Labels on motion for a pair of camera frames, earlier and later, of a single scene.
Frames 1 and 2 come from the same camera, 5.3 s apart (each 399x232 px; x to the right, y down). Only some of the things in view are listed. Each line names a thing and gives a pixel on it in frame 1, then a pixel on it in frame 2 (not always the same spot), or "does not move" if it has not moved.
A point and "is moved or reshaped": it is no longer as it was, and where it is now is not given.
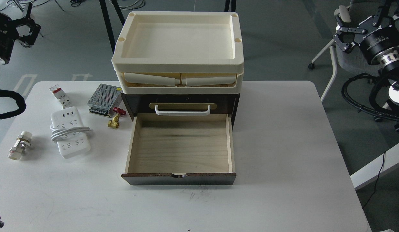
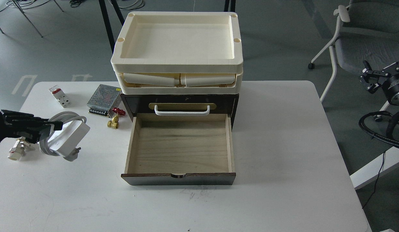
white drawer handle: [170, 113] does not move
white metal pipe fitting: [23, 142] does not move
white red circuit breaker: [59, 94] does not move
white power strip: [74, 144] is moved or reshaped
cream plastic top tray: [180, 41] does not move
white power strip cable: [58, 132] -> [64, 116]
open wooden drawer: [180, 150] does not move
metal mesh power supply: [104, 100] does not move
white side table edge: [393, 157] does not move
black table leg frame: [107, 20] does not move
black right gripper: [386, 34] -> [391, 85]
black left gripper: [5, 32] -> [7, 123]
